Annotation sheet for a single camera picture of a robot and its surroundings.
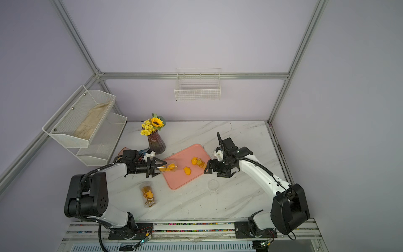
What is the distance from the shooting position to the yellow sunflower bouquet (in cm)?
85

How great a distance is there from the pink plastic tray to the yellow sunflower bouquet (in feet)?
0.74

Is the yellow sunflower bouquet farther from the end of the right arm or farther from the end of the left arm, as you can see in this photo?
the end of the right arm

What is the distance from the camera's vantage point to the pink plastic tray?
912mm

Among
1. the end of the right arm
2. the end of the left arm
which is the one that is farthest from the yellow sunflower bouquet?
the end of the right arm
